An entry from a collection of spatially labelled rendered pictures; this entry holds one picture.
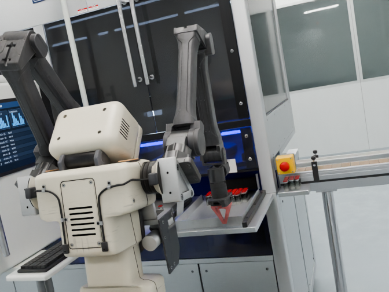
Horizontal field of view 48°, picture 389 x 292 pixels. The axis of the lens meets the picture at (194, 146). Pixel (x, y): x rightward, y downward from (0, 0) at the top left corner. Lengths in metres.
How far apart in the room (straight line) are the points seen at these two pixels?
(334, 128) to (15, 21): 4.96
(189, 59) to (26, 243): 1.12
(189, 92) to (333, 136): 5.32
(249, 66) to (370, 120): 4.73
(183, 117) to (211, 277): 1.07
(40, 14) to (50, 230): 1.00
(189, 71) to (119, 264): 0.57
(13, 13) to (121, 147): 1.36
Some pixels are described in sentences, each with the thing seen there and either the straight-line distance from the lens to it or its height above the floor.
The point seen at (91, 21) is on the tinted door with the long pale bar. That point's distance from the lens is 2.14.
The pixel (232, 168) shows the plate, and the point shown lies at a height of 1.01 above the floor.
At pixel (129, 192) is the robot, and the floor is 1.17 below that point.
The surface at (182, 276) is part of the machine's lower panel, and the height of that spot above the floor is 0.52.
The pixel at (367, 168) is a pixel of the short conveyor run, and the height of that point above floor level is 0.92.
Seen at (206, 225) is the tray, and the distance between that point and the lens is 1.62.
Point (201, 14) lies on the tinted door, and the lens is 1.93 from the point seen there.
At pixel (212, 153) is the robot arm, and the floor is 1.15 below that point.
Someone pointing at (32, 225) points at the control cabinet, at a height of 0.92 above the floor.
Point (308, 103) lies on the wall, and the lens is 6.47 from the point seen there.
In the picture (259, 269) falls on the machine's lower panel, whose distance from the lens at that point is 2.06.
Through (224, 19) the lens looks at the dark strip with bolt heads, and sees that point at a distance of 1.89.
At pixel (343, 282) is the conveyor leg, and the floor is 0.39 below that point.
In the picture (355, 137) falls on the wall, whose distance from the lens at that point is 6.52.
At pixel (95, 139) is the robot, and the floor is 1.30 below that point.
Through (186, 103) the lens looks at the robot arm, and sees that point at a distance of 1.26.
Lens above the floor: 1.39
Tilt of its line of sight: 8 degrees down
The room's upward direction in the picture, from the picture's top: 11 degrees counter-clockwise
